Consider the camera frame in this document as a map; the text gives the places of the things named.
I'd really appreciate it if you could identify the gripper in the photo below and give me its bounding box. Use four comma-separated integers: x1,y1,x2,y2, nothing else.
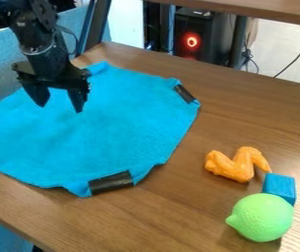
10,38,93,114

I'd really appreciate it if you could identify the blue cloth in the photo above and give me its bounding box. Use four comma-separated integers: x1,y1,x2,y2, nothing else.
0,61,203,199

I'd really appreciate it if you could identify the black computer tower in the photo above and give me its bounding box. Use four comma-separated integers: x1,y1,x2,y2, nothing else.
171,7,242,66

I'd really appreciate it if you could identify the orange toy chicken wing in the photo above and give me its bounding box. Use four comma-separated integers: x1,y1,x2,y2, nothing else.
203,146,273,184

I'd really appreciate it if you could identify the green toy lime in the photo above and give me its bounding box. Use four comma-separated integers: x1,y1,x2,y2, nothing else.
224,192,296,243

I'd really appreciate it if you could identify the blue block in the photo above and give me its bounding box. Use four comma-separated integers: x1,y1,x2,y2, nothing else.
261,172,298,207

